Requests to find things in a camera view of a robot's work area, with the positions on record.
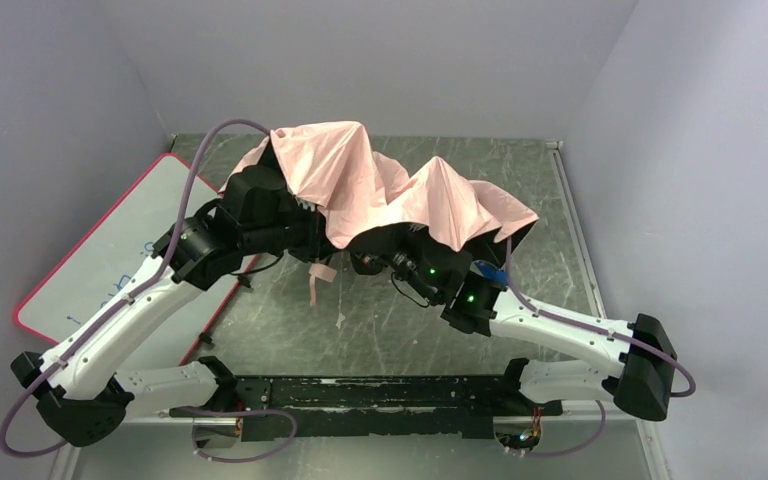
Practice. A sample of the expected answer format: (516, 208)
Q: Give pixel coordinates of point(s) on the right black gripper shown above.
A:
(371, 250)

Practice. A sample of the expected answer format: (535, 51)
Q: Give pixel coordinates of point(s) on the pink and black umbrella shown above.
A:
(332, 168)

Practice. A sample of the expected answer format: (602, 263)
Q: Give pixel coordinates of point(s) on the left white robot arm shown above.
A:
(81, 390)

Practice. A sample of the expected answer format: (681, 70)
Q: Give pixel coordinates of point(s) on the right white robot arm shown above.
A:
(629, 363)

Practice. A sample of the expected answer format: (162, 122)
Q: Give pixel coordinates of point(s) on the blue marker pen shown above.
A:
(493, 274)

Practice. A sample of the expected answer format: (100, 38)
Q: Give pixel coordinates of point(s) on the red framed whiteboard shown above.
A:
(101, 263)

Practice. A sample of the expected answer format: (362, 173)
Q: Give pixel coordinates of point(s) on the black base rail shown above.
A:
(379, 405)

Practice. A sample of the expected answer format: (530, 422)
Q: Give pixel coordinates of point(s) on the aluminium frame rail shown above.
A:
(361, 444)

